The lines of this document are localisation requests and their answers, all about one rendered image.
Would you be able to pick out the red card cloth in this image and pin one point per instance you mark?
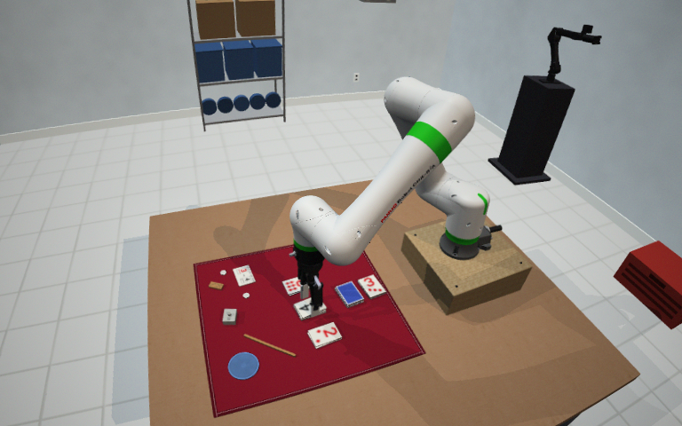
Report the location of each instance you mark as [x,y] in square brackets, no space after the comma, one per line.
[373,332]
[293,393]

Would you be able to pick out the blue round disc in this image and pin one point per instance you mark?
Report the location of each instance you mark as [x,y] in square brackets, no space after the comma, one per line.
[243,366]

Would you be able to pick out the blue playing card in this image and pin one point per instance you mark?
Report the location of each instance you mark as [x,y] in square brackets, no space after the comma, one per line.
[349,293]
[304,308]

